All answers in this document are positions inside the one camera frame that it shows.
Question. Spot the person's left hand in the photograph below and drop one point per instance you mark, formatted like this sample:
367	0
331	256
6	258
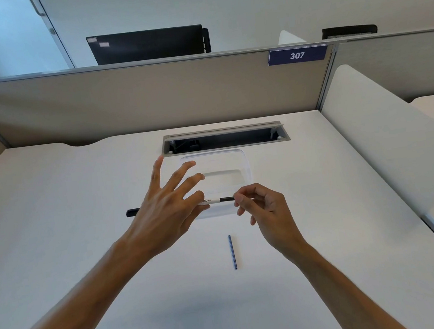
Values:
161	221

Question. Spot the person's right hand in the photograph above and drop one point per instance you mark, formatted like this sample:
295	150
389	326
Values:
276	222

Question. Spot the white pen with black cap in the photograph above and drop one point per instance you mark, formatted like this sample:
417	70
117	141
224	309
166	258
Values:
132	212

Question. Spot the blue pen refill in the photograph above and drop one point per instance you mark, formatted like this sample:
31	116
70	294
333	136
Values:
232	252

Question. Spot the person's right forearm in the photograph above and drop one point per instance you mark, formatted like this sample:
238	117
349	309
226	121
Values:
346	297

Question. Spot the person's left forearm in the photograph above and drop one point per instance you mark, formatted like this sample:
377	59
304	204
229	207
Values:
70	321

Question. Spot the clear plastic container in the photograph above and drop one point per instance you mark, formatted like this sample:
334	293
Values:
221	164

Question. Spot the white rounded side divider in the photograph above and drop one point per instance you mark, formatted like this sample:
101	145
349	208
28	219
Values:
388	135

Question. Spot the blue number sign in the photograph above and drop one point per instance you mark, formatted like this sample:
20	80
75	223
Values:
297	55

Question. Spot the black monitor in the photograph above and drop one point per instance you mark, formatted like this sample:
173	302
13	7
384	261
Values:
145	44

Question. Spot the white divider tip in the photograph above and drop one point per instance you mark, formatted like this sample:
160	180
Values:
289	38

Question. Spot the beige neighbouring partition panel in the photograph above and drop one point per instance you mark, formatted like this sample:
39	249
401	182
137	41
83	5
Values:
407	65

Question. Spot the black chair back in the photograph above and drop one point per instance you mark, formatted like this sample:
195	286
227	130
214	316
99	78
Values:
349	31

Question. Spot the glass door with metal frame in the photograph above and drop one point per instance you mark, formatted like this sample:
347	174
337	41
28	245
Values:
5	37

